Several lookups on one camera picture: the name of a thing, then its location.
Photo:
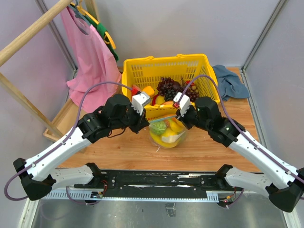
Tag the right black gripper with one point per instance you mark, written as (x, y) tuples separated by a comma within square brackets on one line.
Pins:
[(184, 118)]

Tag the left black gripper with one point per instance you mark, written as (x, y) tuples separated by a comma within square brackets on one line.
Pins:
[(141, 122)]

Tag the yellow mango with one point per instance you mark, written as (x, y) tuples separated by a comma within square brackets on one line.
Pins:
[(175, 126)]

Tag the clear zip top bag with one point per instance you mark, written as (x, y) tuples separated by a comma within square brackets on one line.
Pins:
[(165, 118)]

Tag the green custard apple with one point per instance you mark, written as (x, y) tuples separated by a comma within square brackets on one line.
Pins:
[(158, 127)]

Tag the large yellow lemon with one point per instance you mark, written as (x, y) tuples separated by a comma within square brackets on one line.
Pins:
[(166, 140)]

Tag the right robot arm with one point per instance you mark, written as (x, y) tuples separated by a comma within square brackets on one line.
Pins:
[(280, 182)]

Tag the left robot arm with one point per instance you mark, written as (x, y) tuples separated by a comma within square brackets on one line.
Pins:
[(40, 174)]

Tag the blue crumpled cloth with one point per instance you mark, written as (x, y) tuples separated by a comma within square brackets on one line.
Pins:
[(229, 84)]

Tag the red chili pepper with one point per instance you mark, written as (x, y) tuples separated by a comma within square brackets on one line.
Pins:
[(153, 101)]

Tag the papaya slice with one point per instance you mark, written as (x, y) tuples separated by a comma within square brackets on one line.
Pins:
[(170, 103)]

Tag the wooden clothes rack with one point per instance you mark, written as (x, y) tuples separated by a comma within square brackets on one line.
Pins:
[(52, 131)]

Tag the purple grape bunch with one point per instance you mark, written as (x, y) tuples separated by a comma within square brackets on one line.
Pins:
[(168, 86)]

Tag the pink hanging shirt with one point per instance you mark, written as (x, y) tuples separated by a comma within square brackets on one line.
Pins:
[(95, 61)]

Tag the yellow plastic basket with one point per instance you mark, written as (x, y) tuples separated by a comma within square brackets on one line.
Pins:
[(148, 71)]

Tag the green clothes hanger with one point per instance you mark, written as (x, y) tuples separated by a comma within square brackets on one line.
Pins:
[(73, 6)]

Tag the yellow clothes hanger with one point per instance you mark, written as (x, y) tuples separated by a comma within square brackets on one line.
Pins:
[(90, 12)]

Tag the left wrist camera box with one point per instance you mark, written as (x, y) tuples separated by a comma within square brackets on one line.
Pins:
[(139, 101)]

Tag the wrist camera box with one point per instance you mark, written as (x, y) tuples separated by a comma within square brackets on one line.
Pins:
[(182, 103), (139, 101)]

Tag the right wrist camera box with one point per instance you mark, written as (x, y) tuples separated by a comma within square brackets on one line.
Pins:
[(182, 103)]

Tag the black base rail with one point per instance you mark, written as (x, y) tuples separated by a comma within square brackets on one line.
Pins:
[(157, 184)]

